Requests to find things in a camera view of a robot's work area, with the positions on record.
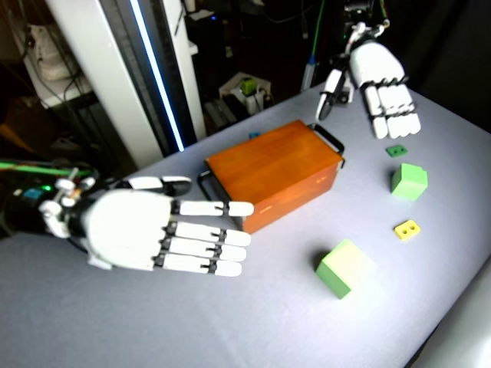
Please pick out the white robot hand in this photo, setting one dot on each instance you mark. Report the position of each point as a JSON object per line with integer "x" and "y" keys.
{"x": 376, "y": 65}
{"x": 126, "y": 230}

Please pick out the white and blue plug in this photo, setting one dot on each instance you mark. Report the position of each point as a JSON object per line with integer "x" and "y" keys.
{"x": 308, "y": 76}

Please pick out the small dark green block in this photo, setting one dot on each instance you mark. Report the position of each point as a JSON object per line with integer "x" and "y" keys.
{"x": 396, "y": 150}

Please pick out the grey table cloth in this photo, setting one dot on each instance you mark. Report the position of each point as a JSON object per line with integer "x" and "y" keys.
{"x": 115, "y": 326}

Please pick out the dark and white sneaker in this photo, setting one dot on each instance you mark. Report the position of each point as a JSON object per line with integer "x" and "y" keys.
{"x": 63, "y": 143}

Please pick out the light green house-shaped block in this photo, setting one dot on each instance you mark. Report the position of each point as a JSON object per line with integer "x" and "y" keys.
{"x": 408, "y": 182}

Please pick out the white device with green part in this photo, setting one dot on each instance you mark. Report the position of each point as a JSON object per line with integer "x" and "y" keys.
{"x": 245, "y": 92}

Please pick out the small blue block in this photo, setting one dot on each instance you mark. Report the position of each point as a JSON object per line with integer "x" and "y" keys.
{"x": 254, "y": 135}

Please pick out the white column with blue light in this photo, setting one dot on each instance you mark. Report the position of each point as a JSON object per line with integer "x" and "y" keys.
{"x": 96, "y": 76}

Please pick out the small yellow two-hole block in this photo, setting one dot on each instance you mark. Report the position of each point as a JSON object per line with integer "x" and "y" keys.
{"x": 407, "y": 230}

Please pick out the white shoe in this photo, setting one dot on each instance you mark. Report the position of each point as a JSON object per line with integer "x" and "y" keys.
{"x": 50, "y": 53}

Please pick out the large light green cube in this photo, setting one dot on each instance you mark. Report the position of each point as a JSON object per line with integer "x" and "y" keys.
{"x": 345, "y": 268}

